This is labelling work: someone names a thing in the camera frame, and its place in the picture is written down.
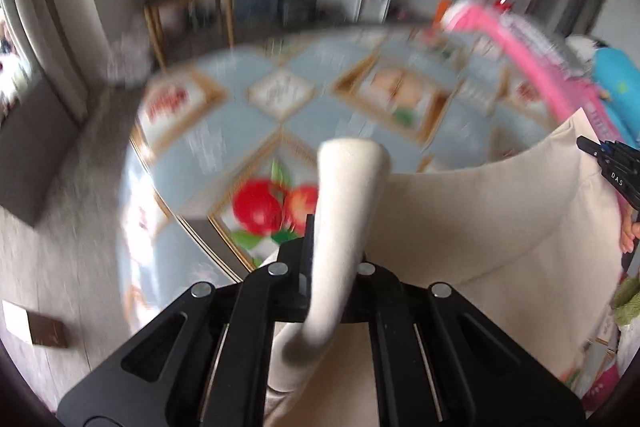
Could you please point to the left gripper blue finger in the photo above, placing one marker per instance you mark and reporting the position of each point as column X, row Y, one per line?
column 309, row 236

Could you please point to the cream zip-up jacket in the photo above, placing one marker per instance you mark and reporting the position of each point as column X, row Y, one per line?
column 531, row 241

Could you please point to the person's right hand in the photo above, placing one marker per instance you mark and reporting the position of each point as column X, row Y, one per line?
column 629, row 233

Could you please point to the blue plush pillow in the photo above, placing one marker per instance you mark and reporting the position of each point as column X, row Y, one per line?
column 619, row 76

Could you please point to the pink floral blanket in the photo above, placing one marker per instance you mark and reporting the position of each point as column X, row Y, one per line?
column 563, row 87

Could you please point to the fruit pattern table cover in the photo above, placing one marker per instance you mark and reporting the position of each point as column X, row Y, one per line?
column 221, row 164

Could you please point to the red bottle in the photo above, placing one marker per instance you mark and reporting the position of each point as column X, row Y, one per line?
column 504, row 6

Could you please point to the black rice cooker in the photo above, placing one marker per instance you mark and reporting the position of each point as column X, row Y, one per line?
column 295, row 13

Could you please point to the brown cardboard box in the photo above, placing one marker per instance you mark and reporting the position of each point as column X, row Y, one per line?
column 34, row 328

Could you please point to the dark grey cabinet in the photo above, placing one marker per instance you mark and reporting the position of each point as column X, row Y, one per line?
column 35, row 140

